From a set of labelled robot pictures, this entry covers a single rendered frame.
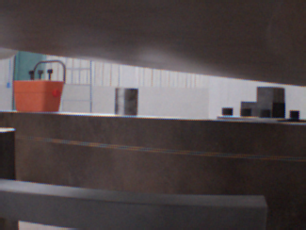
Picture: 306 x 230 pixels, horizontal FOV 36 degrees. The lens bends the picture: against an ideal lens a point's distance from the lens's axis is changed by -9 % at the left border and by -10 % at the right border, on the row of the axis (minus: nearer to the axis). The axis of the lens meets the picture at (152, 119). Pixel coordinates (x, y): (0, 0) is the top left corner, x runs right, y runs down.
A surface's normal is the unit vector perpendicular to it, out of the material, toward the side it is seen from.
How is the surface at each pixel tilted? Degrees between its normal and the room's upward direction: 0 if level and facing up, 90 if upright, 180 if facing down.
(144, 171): 90
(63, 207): 90
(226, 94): 90
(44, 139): 90
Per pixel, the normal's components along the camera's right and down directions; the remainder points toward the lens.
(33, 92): -0.50, 0.13
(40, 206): -0.15, 0.03
